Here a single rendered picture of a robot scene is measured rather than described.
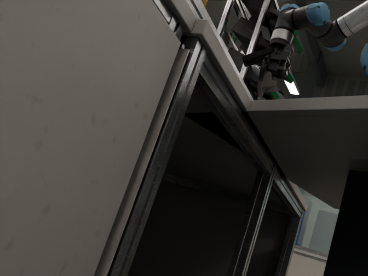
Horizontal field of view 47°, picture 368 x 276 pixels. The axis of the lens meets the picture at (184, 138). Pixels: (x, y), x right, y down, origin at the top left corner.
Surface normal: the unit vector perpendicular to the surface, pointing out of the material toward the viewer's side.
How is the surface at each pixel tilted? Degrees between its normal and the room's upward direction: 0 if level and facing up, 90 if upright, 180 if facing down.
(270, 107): 90
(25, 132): 90
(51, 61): 90
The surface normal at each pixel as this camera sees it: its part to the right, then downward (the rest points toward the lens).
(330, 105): -0.69, -0.40
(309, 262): -0.43, -0.36
